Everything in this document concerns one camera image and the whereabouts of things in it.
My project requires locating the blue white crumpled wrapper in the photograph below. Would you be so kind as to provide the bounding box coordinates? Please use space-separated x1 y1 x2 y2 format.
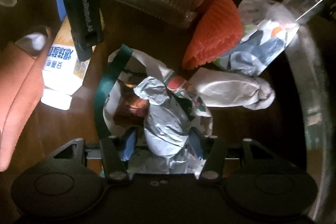
214 20 299 77

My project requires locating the crumpled white tissue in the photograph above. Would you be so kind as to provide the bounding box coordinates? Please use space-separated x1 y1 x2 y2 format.
189 68 276 110

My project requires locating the grey paper ball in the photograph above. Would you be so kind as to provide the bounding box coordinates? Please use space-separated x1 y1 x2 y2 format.
133 76 191 158

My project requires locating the orange foam net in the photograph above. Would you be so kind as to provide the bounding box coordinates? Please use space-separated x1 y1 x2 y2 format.
182 0 243 70

